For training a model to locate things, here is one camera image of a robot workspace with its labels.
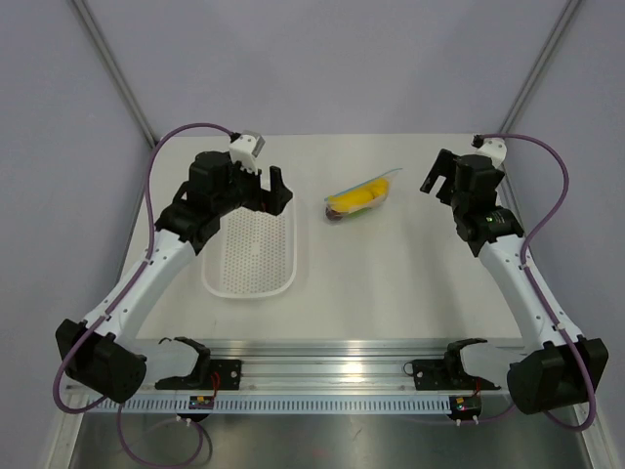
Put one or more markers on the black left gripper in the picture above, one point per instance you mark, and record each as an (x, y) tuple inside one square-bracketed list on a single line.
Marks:
[(272, 200)]

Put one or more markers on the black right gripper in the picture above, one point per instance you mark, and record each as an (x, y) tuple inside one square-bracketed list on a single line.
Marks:
[(446, 164)]

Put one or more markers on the dark red toy fruit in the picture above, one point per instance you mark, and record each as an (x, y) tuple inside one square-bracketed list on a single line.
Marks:
[(334, 216)]

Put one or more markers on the clear teal-zipper zip bag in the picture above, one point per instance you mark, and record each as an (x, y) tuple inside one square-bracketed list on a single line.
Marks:
[(389, 175)]

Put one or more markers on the yellow toy pear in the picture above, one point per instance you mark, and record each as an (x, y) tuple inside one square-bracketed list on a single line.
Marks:
[(378, 188)]

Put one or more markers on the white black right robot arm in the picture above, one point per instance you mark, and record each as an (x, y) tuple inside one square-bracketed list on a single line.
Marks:
[(559, 365)]

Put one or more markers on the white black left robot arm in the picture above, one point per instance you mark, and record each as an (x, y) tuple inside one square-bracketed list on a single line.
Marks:
[(95, 351)]

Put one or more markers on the white perforated plastic basket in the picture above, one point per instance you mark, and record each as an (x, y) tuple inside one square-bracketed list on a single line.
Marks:
[(253, 255)]

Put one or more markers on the left small circuit board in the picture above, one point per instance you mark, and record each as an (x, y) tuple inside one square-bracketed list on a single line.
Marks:
[(201, 402)]

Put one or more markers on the small circuit board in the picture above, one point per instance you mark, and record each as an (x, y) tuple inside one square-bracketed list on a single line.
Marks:
[(465, 409), (201, 402)]

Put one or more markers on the right small circuit board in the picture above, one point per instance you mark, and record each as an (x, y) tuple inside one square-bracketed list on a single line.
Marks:
[(465, 409)]

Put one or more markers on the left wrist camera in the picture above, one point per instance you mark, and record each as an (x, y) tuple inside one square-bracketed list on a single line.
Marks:
[(244, 148)]

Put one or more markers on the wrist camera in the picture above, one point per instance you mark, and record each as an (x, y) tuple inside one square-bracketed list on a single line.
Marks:
[(493, 148), (244, 148)]

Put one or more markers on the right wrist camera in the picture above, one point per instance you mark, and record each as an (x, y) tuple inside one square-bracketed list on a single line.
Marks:
[(493, 148)]

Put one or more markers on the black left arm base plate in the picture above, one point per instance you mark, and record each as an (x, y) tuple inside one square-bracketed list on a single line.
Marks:
[(207, 374)]

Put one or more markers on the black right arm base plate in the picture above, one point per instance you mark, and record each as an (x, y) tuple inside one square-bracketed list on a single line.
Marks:
[(447, 373)]

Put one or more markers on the right aluminium frame post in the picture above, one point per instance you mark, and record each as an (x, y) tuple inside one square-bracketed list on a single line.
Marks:
[(541, 64)]

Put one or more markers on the aluminium frame post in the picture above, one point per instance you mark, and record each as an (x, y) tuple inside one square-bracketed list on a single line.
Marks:
[(541, 64), (115, 73)]

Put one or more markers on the white slotted cable duct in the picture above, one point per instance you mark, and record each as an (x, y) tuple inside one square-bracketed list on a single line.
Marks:
[(295, 405)]

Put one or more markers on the left aluminium frame post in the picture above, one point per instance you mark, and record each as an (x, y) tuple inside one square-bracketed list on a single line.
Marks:
[(115, 73)]

